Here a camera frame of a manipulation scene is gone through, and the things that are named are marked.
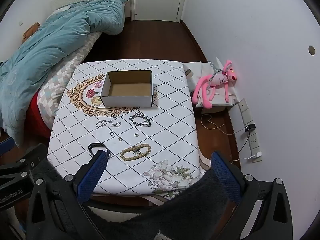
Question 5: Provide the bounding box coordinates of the brown plush cushion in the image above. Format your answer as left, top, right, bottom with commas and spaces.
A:
22, 22, 40, 43

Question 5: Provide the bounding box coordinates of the black smart band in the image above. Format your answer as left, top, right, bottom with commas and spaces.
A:
88, 143, 112, 159

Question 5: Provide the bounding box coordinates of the red cloth under bed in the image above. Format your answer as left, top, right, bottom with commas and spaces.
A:
25, 91, 52, 138

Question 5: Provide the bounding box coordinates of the black cable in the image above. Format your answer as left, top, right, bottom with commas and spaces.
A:
234, 129, 250, 154

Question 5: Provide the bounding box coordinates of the white cable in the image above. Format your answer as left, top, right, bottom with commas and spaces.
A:
231, 155, 254, 163

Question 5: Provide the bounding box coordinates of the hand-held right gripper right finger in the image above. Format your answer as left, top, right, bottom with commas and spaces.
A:
211, 151, 293, 240

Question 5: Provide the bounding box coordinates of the checkered bed mattress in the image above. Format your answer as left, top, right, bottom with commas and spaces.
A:
37, 31, 102, 125

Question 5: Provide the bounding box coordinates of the wooden bead bracelet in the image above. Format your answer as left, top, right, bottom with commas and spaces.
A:
120, 144, 152, 162

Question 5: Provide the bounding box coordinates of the thick silver chain bracelet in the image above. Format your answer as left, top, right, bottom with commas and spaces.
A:
129, 114, 152, 127

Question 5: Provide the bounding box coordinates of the beige cord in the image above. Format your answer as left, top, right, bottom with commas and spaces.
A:
201, 114, 234, 135

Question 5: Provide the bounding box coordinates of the cardboard box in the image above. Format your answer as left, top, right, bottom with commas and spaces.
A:
100, 70, 153, 108

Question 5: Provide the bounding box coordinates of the dark fleece clothing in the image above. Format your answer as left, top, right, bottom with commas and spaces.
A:
31, 158, 238, 240

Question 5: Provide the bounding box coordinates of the thin silver chain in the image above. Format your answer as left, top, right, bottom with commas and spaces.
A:
96, 120, 121, 128

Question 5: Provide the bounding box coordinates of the grey clothes hanger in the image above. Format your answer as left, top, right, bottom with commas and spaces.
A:
209, 61, 224, 80

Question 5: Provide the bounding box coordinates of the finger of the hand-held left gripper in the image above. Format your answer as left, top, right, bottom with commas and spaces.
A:
0, 143, 48, 188
0, 137, 15, 157

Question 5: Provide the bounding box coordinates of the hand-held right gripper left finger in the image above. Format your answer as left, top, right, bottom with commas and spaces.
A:
26, 150, 108, 240

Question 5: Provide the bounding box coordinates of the diamond pattern floral tablecloth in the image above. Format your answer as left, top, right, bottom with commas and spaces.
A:
47, 59, 207, 200

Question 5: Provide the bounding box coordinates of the teal blue duvet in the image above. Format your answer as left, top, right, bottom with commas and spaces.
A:
0, 0, 125, 147

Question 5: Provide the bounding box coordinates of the white door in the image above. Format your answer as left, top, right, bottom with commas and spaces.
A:
135, 0, 185, 22

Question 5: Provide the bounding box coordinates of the pink plush toy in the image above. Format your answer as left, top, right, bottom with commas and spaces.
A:
192, 59, 237, 109

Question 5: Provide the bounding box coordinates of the white cloth bag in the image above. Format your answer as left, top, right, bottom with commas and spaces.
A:
182, 57, 240, 109

